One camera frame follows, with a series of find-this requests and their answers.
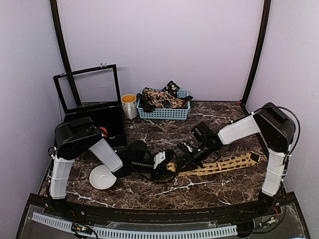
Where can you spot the black floral tie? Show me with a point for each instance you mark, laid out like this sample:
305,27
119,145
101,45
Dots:
171,88

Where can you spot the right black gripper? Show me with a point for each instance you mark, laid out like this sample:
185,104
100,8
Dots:
188,158

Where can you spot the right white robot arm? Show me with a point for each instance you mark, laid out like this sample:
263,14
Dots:
275,127

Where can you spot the white mug yellow inside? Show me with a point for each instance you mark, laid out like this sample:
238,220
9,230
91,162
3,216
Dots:
129,106

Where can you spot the light blue plastic basket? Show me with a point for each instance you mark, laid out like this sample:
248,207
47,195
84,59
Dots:
164,113

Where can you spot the black display box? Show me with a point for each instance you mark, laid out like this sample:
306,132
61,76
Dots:
99,99

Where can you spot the black frame post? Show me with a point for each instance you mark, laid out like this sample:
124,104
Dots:
258,52
63,51

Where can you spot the white bowl orange outside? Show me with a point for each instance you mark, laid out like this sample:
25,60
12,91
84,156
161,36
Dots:
102,178

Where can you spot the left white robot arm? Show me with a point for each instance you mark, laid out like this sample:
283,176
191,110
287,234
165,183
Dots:
80,135

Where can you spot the black front rail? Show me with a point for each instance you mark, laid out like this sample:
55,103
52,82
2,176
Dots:
90,211

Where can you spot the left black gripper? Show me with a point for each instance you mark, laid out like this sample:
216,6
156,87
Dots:
159,173

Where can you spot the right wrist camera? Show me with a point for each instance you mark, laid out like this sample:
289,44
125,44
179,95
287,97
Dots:
201,132

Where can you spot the right black frame post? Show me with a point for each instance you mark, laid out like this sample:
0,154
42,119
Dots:
258,52

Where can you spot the rolled orange black tie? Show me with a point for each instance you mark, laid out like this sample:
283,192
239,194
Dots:
103,131

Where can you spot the floral patterned tie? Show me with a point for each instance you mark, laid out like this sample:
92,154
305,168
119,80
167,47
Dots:
152,99

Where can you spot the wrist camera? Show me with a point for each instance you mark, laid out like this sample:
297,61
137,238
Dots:
201,132
137,151

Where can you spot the yellow beetle-pattern tie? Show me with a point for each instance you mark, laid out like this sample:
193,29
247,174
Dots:
224,165

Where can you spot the white cable duct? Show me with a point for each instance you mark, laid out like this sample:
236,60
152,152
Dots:
105,233

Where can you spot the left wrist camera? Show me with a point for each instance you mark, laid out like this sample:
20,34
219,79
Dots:
137,151

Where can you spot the left black frame post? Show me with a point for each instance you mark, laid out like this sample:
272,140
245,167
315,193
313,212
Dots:
63,51

